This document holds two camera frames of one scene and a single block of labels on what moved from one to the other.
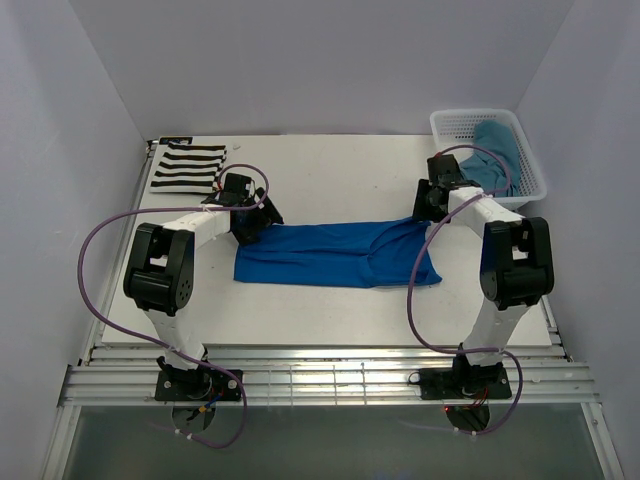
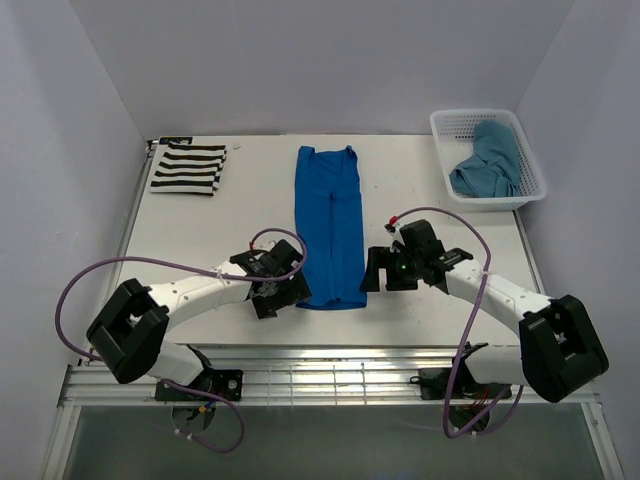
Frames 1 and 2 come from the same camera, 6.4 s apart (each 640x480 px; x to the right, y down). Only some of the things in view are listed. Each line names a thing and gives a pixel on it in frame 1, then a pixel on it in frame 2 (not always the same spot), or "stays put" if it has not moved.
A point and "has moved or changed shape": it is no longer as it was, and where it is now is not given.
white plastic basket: x=453 y=133 stays put
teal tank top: x=493 y=164 stays put
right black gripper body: x=423 y=204 to x=404 y=273
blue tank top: x=364 y=254 has moved or changed shape
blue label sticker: x=175 y=140 stays put
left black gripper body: x=255 y=221 to x=286 y=286
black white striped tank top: x=188 y=168 stays put
